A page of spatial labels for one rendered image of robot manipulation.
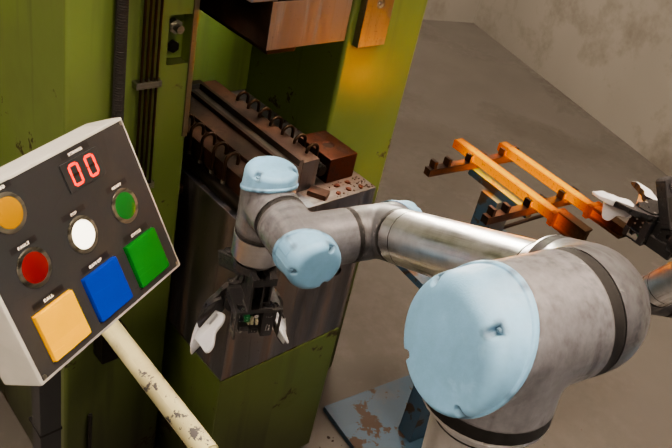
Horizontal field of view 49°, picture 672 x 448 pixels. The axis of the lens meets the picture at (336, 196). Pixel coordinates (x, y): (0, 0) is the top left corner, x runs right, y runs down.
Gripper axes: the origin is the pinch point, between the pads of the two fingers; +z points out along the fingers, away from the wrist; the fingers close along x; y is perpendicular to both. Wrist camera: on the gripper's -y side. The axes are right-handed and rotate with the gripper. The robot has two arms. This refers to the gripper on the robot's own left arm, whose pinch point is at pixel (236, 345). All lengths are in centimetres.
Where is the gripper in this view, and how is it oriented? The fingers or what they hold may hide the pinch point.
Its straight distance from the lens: 123.5
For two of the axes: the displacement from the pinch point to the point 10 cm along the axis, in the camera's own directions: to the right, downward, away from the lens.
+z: -1.9, 8.3, 5.2
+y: 3.4, 5.6, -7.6
